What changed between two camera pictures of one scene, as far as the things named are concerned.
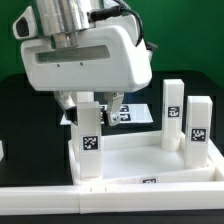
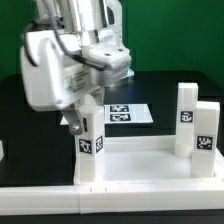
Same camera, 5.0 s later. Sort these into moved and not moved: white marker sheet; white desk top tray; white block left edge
Moved: white desk top tray
Not moved: white marker sheet; white block left edge
